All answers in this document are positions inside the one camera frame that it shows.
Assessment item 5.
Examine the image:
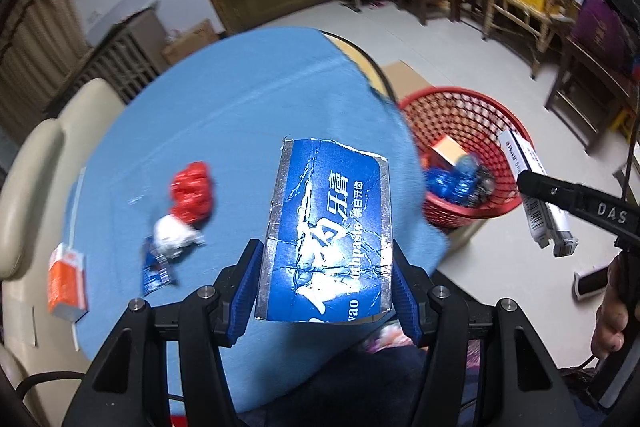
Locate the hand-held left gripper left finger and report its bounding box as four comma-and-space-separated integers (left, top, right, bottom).
62, 238, 265, 427

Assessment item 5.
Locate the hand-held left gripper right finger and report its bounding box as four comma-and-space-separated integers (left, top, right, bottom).
391, 241, 584, 427

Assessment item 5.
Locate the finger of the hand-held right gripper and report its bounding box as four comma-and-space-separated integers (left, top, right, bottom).
517, 171, 587, 216

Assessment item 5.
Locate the white medicine box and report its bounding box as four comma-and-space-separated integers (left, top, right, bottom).
497, 129, 577, 259

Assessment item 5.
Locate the black plastic bag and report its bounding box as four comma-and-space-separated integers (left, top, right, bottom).
472, 167, 498, 208

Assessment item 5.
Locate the white paper ball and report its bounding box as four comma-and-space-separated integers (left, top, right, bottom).
152, 214, 206, 258

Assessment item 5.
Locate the blue plastic bag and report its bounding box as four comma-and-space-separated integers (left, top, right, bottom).
425, 157, 493, 208

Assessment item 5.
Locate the blue toothpaste box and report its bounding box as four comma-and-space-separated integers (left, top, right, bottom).
255, 137, 394, 324

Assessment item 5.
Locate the orange white small box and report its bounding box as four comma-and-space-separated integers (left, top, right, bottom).
432, 136, 471, 166

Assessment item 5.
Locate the red plastic bag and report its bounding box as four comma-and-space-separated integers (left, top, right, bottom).
170, 162, 216, 223

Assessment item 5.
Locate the red plastic basket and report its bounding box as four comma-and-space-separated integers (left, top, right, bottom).
397, 87, 534, 233

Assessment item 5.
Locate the person's right hand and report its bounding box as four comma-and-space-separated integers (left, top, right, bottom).
590, 251, 631, 359

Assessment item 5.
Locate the black white slipper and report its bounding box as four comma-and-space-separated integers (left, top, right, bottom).
572, 271, 611, 303

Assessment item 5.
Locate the person's dark clothing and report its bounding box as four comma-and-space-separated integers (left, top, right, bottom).
240, 322, 501, 427

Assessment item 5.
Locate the blue white small packet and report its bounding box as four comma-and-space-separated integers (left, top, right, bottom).
141, 238, 177, 297

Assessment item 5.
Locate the small yellow stool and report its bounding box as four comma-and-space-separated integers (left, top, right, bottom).
611, 107, 640, 142

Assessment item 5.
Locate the dark wooden stool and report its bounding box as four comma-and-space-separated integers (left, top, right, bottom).
545, 34, 640, 152

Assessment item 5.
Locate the purple bag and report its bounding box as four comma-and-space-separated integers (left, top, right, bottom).
570, 0, 636, 75

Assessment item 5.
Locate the orange white carton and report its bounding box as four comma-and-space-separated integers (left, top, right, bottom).
47, 243, 89, 323

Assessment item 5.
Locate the flat cardboard sheet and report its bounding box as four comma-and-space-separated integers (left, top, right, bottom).
380, 62, 437, 108

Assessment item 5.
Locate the long white straw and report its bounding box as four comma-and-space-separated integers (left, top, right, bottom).
67, 166, 86, 353

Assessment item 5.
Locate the wicker chair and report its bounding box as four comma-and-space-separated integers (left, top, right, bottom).
484, 0, 581, 80

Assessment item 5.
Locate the blue tablecloth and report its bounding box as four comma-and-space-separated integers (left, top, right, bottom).
65, 27, 453, 413

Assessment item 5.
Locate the round wooden table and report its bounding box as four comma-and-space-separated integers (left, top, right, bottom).
320, 32, 401, 105

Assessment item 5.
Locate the beige leather sofa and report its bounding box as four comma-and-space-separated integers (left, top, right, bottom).
0, 77, 128, 427

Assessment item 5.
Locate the brown cardboard box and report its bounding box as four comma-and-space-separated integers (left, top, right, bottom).
160, 19, 221, 68

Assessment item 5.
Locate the wooden crib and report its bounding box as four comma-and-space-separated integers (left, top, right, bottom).
45, 7, 171, 118

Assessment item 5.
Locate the beige curtain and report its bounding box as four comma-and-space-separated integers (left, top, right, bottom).
0, 0, 92, 108

